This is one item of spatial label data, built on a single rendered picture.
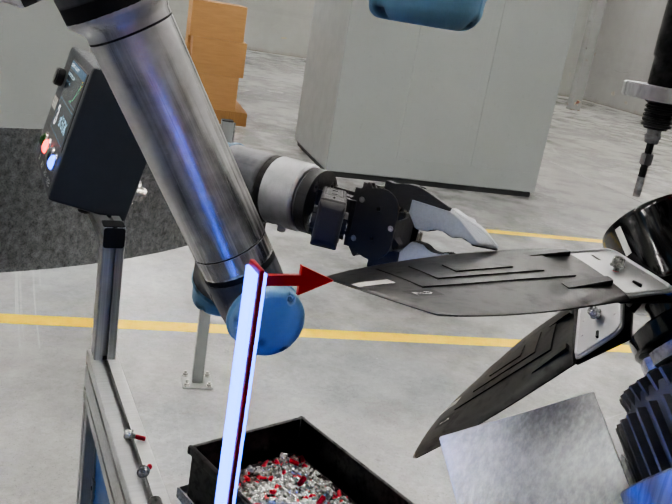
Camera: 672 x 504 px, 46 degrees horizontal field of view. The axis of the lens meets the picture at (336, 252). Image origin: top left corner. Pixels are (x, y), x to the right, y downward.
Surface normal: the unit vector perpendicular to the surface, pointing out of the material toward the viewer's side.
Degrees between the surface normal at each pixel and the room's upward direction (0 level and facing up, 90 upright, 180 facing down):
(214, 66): 90
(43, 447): 0
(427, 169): 90
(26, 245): 90
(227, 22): 90
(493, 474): 55
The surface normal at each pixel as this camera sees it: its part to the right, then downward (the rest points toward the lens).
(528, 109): 0.24, 0.33
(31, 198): 0.63, 0.33
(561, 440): -0.33, -0.39
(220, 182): 0.69, 0.11
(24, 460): 0.16, -0.94
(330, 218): -0.01, 0.18
